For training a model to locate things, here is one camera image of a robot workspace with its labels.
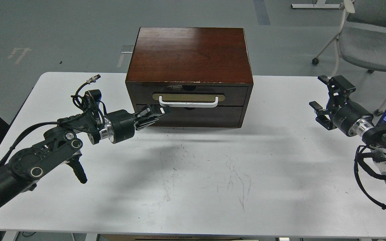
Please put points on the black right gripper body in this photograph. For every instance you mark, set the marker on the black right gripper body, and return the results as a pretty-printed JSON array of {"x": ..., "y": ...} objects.
[{"x": 349, "y": 117}]

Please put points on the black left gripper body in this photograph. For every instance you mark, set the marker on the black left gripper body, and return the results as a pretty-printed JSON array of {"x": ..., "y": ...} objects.
[{"x": 121, "y": 125}]

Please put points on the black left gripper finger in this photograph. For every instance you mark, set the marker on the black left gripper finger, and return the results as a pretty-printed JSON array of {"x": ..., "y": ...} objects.
[
  {"x": 155, "y": 108},
  {"x": 143, "y": 120}
]

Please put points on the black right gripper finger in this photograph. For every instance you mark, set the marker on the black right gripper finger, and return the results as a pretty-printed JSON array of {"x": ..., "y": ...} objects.
[
  {"x": 323, "y": 116},
  {"x": 339, "y": 90}
]

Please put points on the wooden drawer with white handle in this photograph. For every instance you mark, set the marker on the wooden drawer with white handle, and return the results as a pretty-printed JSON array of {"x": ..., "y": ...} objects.
[{"x": 149, "y": 94}]

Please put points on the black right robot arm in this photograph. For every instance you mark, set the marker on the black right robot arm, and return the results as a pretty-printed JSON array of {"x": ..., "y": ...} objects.
[{"x": 375, "y": 139}]

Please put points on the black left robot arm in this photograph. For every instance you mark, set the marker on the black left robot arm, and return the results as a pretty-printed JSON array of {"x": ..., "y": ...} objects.
[{"x": 43, "y": 146}]

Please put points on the dark wooden drawer cabinet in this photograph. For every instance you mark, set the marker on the dark wooden drawer cabinet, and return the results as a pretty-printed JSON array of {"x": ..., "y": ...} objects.
[{"x": 193, "y": 56}]

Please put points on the grey office chair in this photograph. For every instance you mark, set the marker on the grey office chair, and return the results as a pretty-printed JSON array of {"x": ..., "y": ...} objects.
[{"x": 361, "y": 47}]

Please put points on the white table base bar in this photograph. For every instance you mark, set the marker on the white table base bar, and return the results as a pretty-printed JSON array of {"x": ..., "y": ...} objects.
[{"x": 318, "y": 4}]

